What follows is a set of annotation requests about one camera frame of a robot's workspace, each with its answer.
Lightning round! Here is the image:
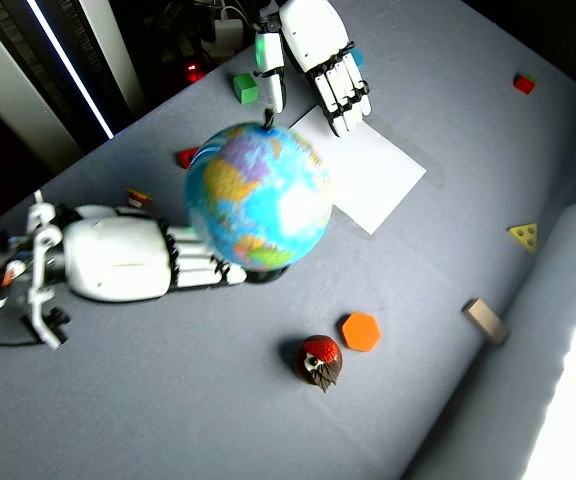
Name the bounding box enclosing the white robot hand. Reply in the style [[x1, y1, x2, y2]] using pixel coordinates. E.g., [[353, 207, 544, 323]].
[[253, 0, 373, 139], [62, 203, 248, 303]]

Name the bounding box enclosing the yellow triangular block with holes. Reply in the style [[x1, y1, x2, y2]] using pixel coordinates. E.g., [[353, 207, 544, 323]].
[[506, 223, 539, 255]]

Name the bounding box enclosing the white paper sheet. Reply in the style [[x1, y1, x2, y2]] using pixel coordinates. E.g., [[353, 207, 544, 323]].
[[287, 105, 428, 236]]

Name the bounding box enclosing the red and green cube block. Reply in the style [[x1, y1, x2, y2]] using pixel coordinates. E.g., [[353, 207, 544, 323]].
[[512, 73, 537, 96]]

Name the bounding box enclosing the orange hexagonal block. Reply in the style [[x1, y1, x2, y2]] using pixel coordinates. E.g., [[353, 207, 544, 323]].
[[337, 312, 383, 352]]

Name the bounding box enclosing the tan wooden rectangular block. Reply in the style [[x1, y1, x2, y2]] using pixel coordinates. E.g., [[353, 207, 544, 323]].
[[462, 298, 510, 346]]

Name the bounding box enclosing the strawberry chocolate cake toy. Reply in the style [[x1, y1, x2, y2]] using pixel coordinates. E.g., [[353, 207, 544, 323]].
[[293, 334, 344, 395]]

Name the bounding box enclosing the world globe with black stand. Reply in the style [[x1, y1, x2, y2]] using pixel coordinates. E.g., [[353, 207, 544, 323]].
[[183, 109, 333, 286]]

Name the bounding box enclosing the white frame post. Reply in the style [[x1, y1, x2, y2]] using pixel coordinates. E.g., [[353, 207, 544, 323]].
[[77, 0, 147, 115], [0, 0, 85, 169]]

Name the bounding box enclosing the white power adapter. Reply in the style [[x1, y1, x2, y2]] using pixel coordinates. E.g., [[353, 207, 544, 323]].
[[211, 17, 247, 52]]

